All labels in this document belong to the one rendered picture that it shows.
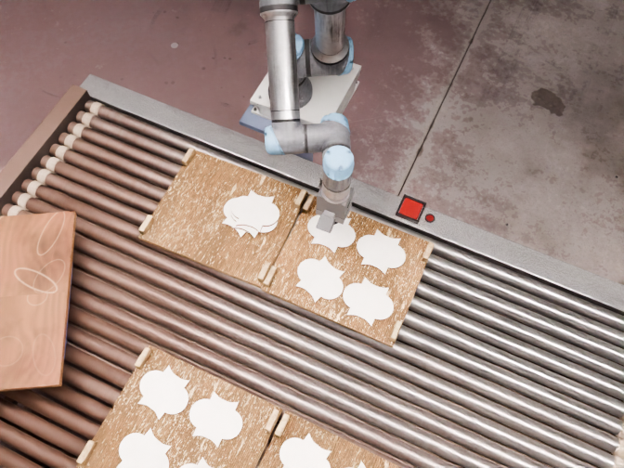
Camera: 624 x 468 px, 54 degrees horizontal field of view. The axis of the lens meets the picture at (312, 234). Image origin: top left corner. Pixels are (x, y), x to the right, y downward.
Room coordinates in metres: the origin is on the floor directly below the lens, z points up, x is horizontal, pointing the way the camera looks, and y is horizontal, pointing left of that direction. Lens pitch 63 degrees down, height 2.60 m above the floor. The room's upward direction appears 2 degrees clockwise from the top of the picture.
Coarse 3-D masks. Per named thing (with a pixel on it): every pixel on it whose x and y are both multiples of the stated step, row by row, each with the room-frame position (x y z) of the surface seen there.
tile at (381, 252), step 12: (360, 240) 0.82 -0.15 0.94; (372, 240) 0.82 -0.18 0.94; (384, 240) 0.82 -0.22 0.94; (396, 240) 0.83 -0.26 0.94; (360, 252) 0.78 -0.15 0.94; (372, 252) 0.79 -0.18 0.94; (384, 252) 0.79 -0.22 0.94; (396, 252) 0.79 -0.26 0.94; (372, 264) 0.75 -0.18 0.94; (384, 264) 0.75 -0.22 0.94; (396, 264) 0.75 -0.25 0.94
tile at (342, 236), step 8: (312, 224) 0.87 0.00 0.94; (336, 224) 0.87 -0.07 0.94; (344, 224) 0.87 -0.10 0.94; (312, 232) 0.84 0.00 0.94; (320, 232) 0.84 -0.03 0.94; (336, 232) 0.85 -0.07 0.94; (344, 232) 0.85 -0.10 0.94; (352, 232) 0.85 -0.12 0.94; (320, 240) 0.81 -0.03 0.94; (328, 240) 0.82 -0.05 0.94; (336, 240) 0.82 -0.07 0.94; (344, 240) 0.82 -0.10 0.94; (352, 240) 0.82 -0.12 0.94; (336, 248) 0.79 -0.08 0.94
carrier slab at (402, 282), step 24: (312, 216) 0.90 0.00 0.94; (360, 216) 0.91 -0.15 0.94; (288, 240) 0.81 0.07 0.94; (312, 240) 0.82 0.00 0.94; (408, 240) 0.83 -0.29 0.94; (288, 264) 0.74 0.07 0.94; (336, 264) 0.74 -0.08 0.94; (360, 264) 0.75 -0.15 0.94; (408, 264) 0.75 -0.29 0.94; (264, 288) 0.66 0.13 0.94; (288, 288) 0.66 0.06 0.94; (408, 288) 0.68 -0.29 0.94; (312, 312) 0.59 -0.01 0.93; (336, 312) 0.59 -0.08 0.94; (384, 336) 0.53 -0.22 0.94
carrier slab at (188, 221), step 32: (192, 160) 1.09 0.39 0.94; (192, 192) 0.97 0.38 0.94; (224, 192) 0.97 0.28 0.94; (256, 192) 0.98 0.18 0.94; (288, 192) 0.98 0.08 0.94; (160, 224) 0.85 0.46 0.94; (192, 224) 0.86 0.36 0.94; (288, 224) 0.87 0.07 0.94; (192, 256) 0.75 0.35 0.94; (224, 256) 0.75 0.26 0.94; (256, 256) 0.76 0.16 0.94
